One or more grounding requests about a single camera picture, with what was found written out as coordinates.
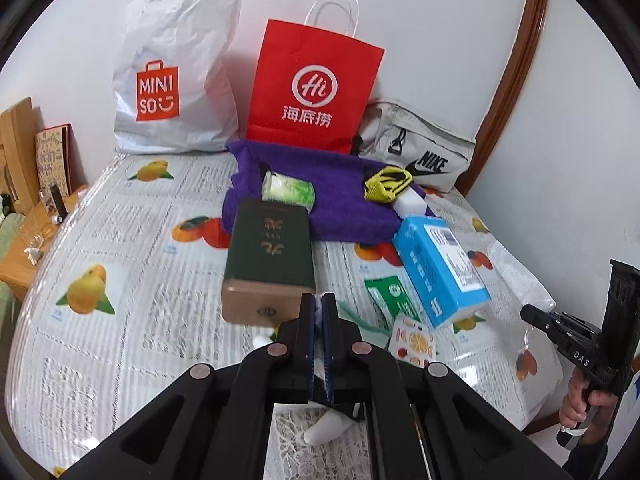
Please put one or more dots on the green gold tea tin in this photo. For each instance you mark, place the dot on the green gold tea tin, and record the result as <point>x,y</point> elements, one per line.
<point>269,264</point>

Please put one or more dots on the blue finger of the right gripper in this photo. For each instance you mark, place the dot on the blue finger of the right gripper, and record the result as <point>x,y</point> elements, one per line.
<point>547,322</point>

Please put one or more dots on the green wet wipes pack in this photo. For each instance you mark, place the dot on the green wet wipes pack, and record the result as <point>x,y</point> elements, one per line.
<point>288,190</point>

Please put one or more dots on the yellow black mesh pouch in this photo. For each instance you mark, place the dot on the yellow black mesh pouch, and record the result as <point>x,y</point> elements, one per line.
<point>386,185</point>

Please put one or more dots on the wooden door frame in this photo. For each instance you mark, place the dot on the wooden door frame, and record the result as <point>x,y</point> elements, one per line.
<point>508,90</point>

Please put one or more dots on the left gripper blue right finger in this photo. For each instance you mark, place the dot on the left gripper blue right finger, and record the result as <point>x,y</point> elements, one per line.
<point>334,346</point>

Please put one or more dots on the white eraser block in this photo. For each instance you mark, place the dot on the white eraser block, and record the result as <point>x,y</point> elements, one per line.
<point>409,203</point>

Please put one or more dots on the white glove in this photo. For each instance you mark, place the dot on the white glove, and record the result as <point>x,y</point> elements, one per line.
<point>333,423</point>

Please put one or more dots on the grey Nike waist bag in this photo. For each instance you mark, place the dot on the grey Nike waist bag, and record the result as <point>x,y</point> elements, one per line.
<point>398,134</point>

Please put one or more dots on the purple towel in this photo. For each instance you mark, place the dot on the purple towel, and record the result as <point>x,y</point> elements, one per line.
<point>340,212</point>

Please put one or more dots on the fruit pattern tablecloth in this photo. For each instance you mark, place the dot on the fruit pattern tablecloth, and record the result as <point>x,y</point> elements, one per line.
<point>129,297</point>

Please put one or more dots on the orange print wipe sachet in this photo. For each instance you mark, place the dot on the orange print wipe sachet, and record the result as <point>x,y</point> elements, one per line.
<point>412,342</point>

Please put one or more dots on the blue tissue pack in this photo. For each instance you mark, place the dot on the blue tissue pack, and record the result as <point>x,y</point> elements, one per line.
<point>441,273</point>

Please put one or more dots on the green sachet packet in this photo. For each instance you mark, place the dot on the green sachet packet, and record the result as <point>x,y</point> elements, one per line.
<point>391,298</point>

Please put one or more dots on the white Miniso plastic bag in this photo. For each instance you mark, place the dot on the white Miniso plastic bag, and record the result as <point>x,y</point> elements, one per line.
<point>171,90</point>

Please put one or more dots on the red Haidilao paper bag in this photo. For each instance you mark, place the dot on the red Haidilao paper bag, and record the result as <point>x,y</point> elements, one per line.
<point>312,85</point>

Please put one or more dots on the clear plastic bag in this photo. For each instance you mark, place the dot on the clear plastic bag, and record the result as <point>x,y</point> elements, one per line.
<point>523,283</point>

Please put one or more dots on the right hand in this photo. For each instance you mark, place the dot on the right hand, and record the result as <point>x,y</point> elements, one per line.
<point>574,408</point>

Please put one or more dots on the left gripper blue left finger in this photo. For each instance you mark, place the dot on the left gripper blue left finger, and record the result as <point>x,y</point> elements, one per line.
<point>303,350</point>

